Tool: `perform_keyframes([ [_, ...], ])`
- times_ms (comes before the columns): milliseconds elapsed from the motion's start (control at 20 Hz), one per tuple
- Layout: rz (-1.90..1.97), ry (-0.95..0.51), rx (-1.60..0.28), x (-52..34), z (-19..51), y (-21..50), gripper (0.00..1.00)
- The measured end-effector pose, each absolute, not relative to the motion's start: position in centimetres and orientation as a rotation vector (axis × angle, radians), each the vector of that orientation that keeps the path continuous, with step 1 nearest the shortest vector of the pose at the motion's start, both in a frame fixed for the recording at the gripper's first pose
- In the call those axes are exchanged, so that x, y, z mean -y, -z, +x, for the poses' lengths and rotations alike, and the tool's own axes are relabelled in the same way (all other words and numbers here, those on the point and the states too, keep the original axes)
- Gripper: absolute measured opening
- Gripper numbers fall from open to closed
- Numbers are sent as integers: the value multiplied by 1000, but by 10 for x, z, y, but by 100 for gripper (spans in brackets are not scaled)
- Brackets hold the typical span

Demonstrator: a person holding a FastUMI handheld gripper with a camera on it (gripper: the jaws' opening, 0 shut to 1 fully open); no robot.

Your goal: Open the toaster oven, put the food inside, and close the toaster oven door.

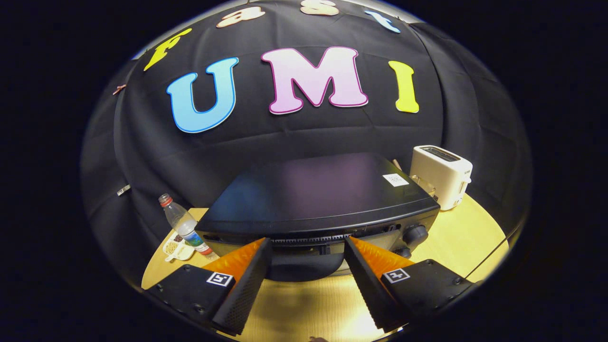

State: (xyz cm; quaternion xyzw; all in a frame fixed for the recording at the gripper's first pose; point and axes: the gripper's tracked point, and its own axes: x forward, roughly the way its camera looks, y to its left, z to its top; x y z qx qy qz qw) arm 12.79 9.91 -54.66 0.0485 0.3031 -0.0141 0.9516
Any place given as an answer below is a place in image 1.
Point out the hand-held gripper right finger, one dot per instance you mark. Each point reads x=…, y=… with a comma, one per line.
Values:
x=368, y=285

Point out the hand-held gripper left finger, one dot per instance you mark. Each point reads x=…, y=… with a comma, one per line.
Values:
x=247, y=289

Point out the black toaster oven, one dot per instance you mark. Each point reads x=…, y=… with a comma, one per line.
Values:
x=313, y=194

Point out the white bread toaster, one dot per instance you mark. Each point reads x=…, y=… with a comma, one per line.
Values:
x=439, y=173

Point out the clear plastic water bottle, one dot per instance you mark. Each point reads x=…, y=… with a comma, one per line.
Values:
x=185, y=225

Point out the wooden stick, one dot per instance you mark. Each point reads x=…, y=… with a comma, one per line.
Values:
x=396, y=164

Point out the small white clip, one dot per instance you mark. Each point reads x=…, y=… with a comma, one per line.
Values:
x=123, y=190

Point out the small red clip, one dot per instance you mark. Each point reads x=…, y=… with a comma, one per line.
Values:
x=118, y=89

